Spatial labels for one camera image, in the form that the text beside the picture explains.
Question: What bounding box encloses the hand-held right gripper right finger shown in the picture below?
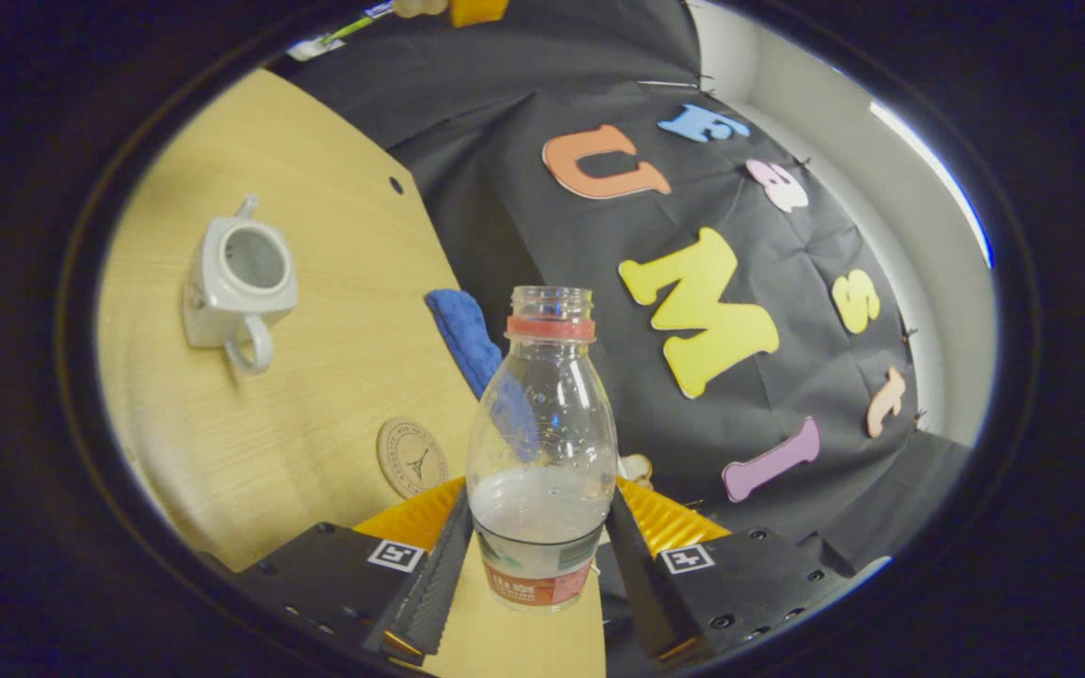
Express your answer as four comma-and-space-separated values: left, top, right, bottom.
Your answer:
605, 476, 862, 668

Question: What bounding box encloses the blue towel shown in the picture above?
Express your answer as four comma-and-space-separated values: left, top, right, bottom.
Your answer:
425, 289, 539, 462

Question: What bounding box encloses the round brown coaster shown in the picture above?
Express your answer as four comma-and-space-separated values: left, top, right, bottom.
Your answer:
376, 417, 450, 500

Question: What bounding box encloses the clear plastic water bottle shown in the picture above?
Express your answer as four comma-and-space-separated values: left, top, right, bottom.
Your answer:
465, 285, 619, 613

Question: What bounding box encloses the white ceramic teacup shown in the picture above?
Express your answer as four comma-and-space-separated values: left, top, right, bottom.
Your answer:
182, 195, 300, 376

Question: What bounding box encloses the black backdrop cloth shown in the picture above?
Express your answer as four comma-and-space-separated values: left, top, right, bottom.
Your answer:
269, 0, 972, 575

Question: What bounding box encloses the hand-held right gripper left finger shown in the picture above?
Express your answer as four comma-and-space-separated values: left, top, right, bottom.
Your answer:
222, 476, 475, 668

